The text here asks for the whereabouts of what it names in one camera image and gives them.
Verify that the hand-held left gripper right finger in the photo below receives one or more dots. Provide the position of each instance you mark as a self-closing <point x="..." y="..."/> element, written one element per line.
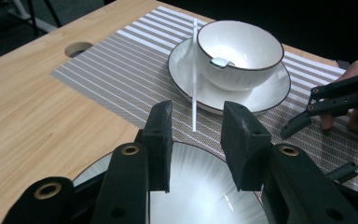
<point x="245" y="149"/>

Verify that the white bowl with dark rim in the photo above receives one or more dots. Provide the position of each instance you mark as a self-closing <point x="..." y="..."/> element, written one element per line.
<point x="239" y="43"/>

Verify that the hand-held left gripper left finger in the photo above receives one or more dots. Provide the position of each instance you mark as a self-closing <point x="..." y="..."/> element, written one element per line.
<point x="158" y="149"/>

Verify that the grey striped placemat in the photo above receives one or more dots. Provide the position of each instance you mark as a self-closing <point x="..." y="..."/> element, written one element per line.
<point x="121" y="81"/>

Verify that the white ceramic spoon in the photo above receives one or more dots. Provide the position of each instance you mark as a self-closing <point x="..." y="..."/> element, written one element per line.
<point x="220" y="62"/>

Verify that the white desk frame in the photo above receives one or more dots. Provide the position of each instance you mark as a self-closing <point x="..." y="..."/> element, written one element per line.
<point x="43" y="27"/>

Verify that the white plate with dark rim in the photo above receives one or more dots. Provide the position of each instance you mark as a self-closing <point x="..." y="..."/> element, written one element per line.
<point x="261" y="96"/>
<point x="199" y="186"/>

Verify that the black folding chair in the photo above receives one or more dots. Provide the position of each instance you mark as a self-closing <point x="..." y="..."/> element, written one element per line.
<point x="34" y="18"/>

